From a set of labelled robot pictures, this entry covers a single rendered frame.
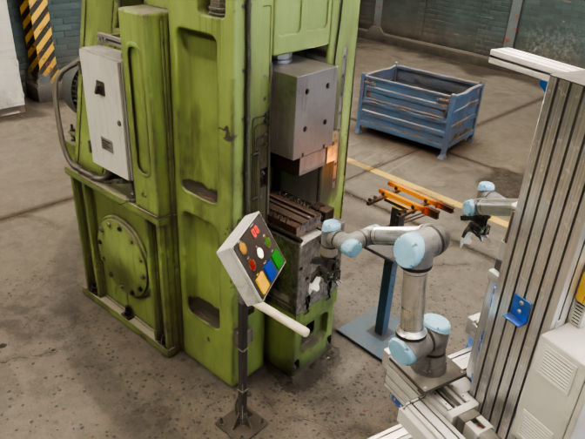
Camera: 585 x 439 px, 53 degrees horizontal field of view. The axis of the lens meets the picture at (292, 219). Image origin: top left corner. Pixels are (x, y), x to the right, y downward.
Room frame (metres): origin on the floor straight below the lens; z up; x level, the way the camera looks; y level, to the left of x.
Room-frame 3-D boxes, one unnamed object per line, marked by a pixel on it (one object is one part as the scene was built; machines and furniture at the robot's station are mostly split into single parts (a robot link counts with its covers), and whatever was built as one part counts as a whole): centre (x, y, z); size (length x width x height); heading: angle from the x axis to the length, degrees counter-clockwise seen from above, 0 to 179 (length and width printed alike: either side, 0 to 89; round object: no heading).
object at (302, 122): (2.87, 0.05, 1.57); 0.42 x 0.39 x 0.40; 50
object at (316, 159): (2.83, 0.07, 1.32); 0.42 x 0.20 x 0.10; 50
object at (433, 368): (1.84, -0.58, 0.87); 0.15 x 0.15 x 0.10
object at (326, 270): (2.14, -0.17, 1.07); 0.09 x 0.08 x 0.12; 31
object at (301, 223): (2.83, 0.07, 0.96); 0.42 x 0.20 x 0.09; 50
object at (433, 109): (6.67, -1.38, 0.36); 1.20 x 0.80 x 0.72; 52
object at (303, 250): (2.88, 0.05, 0.69); 0.56 x 0.38 x 0.45; 50
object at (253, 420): (2.22, 0.21, 0.05); 0.22 x 0.22 x 0.09; 50
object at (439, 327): (1.83, -0.57, 0.98); 0.13 x 0.12 x 0.14; 129
